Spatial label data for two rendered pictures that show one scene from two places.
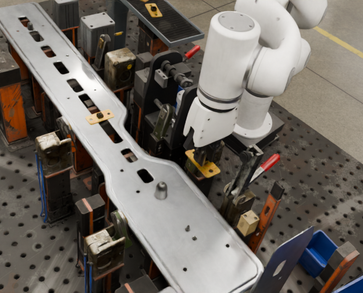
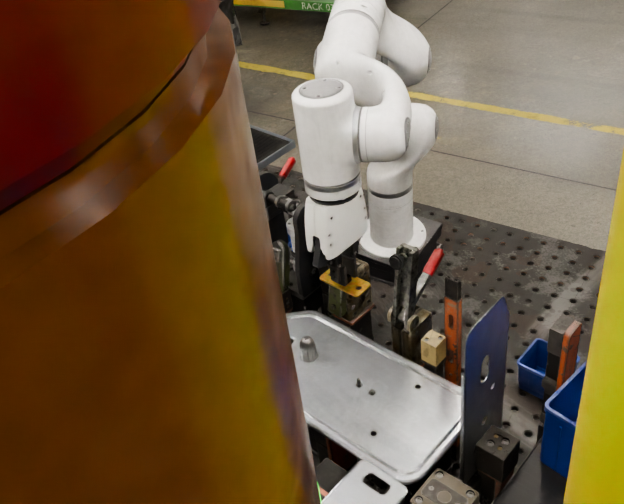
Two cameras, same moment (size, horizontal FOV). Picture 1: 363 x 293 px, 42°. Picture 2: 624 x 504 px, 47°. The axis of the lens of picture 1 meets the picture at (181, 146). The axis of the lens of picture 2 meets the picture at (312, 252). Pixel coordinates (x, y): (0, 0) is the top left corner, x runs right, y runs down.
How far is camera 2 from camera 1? 20 cm
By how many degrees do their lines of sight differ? 7
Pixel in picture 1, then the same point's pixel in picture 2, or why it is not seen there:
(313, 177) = (505, 279)
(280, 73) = (393, 128)
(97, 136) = not seen: hidden behind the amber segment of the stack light
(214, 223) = (391, 366)
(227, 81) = (336, 161)
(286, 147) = (456, 255)
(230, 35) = (319, 104)
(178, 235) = (350, 395)
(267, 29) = (363, 89)
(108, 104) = not seen: hidden behind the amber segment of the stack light
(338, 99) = (510, 180)
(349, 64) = (507, 130)
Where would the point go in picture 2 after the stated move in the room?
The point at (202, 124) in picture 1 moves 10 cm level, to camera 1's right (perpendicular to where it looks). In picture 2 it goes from (326, 227) to (394, 216)
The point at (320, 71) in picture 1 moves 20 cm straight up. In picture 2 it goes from (471, 153) to (472, 119)
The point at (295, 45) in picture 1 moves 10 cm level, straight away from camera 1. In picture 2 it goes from (399, 92) to (401, 62)
